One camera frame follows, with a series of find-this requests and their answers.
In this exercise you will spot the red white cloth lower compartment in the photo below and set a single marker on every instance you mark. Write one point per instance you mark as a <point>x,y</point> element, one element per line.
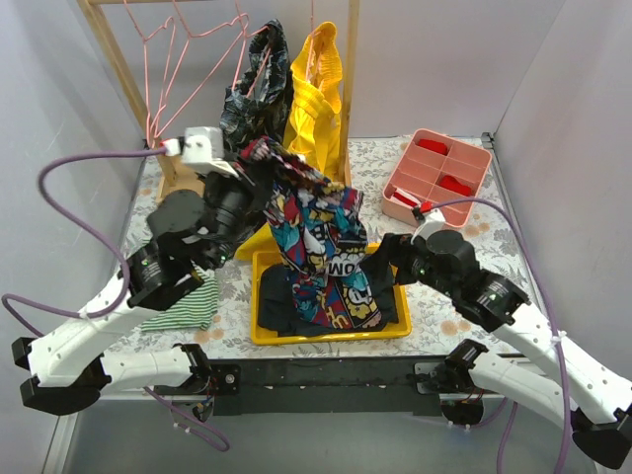
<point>404,198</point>

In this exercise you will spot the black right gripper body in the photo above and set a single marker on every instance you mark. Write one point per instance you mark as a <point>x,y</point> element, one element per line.
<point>386,251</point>

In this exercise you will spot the dark leaf print shorts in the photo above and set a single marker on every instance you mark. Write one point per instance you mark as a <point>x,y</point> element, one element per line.
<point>259,102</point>

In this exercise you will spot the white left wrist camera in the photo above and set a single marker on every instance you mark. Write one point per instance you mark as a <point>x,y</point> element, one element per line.
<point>200,149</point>

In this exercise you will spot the yellow plastic tray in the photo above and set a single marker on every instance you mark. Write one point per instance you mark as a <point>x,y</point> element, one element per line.
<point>262,260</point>

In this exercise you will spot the pink hanger with yellow shorts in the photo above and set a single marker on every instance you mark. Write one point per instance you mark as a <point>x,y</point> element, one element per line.
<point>310,64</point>

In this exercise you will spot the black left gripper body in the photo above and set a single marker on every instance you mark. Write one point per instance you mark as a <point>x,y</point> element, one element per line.
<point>252,185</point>

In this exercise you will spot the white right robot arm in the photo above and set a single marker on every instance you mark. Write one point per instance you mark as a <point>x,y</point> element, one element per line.
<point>572,389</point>

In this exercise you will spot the red cloth upper compartment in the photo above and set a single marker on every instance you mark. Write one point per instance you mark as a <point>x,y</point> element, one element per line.
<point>434,146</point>

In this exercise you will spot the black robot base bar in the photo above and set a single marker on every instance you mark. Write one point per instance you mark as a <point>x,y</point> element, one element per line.
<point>406,384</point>

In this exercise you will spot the yellow shorts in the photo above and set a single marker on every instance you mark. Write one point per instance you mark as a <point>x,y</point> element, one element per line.
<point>314,122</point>

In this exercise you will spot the red cloth middle compartment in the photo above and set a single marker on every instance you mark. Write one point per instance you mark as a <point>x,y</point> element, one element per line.
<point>452,184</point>

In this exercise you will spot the colourful comic print shorts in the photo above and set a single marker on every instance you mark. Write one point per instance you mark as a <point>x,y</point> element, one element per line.
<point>315,223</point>

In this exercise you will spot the wooden clothes rack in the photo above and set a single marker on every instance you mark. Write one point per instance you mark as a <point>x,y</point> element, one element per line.
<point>139,99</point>

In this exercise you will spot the pink wire hanger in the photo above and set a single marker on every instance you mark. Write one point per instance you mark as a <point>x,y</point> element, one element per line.
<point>164,43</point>
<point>203,53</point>

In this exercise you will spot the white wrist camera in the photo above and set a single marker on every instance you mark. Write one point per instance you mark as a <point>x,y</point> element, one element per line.
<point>429,221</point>
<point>200,149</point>

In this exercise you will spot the green striped shirt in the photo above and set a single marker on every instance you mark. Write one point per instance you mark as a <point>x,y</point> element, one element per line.
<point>194,311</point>

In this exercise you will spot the pink divided organiser box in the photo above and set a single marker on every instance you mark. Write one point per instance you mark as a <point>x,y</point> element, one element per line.
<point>434,168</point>

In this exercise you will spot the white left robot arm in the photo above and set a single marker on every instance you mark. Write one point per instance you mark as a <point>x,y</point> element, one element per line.
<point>72,367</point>

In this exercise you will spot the dark navy garment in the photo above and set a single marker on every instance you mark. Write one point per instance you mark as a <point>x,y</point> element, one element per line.
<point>277,312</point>

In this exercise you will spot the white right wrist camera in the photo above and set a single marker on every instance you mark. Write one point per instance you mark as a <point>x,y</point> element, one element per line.
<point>429,221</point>

